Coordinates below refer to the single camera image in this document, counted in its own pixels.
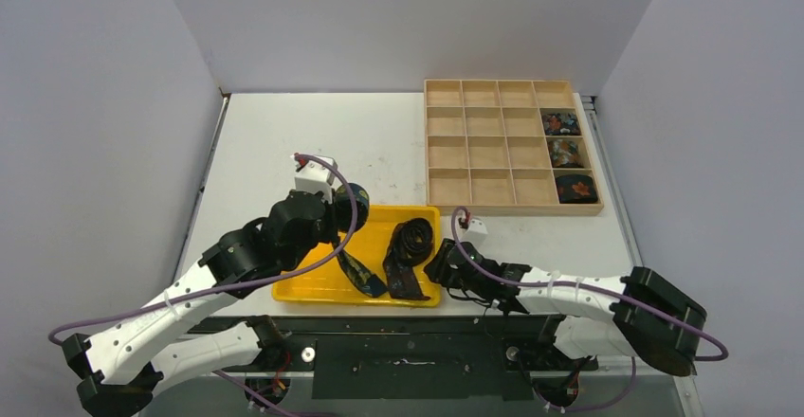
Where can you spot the rolled tie slot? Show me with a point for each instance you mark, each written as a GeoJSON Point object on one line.
{"type": "Point", "coordinates": [560, 123]}
{"type": "Point", "coordinates": [565, 154]}
{"type": "Point", "coordinates": [576, 188]}

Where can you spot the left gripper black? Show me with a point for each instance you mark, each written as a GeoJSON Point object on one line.
{"type": "Point", "coordinates": [332, 229]}

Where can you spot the rolled tie middle slot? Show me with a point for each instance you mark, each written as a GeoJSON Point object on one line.
{"type": "Point", "coordinates": [565, 154]}

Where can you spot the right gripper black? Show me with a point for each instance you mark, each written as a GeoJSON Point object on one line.
{"type": "Point", "coordinates": [439, 263]}

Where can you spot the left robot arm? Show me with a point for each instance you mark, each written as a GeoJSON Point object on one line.
{"type": "Point", "coordinates": [125, 366]}

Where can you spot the rolled tie top slot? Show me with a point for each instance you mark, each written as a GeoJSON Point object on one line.
{"type": "Point", "coordinates": [560, 123]}

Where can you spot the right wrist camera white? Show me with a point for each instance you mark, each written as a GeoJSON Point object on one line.
{"type": "Point", "coordinates": [472, 230]}

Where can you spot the black patterned tie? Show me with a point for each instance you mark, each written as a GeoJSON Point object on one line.
{"type": "Point", "coordinates": [411, 244]}

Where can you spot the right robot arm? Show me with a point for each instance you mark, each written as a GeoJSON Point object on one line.
{"type": "Point", "coordinates": [639, 315]}

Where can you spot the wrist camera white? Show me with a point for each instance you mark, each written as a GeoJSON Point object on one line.
{"type": "Point", "coordinates": [472, 230]}
{"type": "Point", "coordinates": [313, 178]}

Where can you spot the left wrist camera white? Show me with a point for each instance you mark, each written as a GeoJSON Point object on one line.
{"type": "Point", "coordinates": [313, 178]}

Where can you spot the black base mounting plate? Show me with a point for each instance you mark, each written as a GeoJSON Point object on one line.
{"type": "Point", "coordinates": [417, 357]}

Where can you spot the rolled tie bottom slot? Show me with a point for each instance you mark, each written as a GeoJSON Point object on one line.
{"type": "Point", "coordinates": [576, 188]}

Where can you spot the yellow plastic tray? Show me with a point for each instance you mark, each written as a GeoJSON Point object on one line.
{"type": "Point", "coordinates": [329, 285]}

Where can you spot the blue yellow floral tie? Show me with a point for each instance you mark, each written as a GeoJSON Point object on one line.
{"type": "Point", "coordinates": [360, 276]}

